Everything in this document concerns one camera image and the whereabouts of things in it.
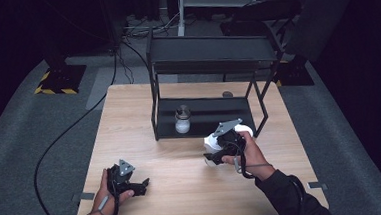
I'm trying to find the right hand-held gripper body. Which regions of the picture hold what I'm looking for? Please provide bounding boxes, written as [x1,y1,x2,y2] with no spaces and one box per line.
[211,117,248,157]

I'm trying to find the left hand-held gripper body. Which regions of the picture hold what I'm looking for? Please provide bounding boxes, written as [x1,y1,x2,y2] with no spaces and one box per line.
[106,157,144,197]

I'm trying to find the glass salt shaker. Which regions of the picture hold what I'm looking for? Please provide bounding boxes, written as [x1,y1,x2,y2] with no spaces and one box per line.
[173,103,193,135]

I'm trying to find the black metal shelf rack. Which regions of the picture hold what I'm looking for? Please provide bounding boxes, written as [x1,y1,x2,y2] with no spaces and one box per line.
[144,27,287,145]

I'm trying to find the person's right hand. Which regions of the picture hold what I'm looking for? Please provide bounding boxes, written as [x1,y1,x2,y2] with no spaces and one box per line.
[219,128,278,185]

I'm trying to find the person's left hand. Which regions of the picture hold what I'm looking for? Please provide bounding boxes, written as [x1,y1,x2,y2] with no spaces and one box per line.
[81,166,137,215]

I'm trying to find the grey tape strip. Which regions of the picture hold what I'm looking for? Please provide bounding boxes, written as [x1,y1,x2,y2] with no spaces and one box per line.
[72,192,96,203]
[306,180,329,193]

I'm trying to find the black striped stand base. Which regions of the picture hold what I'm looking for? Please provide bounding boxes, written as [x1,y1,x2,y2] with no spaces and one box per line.
[31,43,89,97]
[274,54,315,88]

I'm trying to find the black chair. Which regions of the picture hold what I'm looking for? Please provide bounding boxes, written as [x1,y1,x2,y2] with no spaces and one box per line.
[218,0,305,39]

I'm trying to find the grey curtain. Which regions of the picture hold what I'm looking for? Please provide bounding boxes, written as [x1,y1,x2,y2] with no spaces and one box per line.
[281,0,367,65]

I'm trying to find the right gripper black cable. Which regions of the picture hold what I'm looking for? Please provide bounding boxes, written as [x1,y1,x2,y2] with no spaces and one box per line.
[232,139,276,181]

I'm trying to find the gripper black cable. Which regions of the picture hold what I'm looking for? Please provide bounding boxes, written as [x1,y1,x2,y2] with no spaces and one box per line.
[232,139,276,181]
[95,183,122,215]

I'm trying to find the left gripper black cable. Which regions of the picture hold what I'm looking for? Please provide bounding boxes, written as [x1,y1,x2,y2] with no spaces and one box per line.
[95,183,122,215]

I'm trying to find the long black floor cable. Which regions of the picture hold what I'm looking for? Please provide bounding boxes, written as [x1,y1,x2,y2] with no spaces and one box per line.
[25,41,128,215]

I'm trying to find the bundle of floor cables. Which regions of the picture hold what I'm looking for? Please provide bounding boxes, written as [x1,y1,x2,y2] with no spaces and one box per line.
[119,11,182,40]

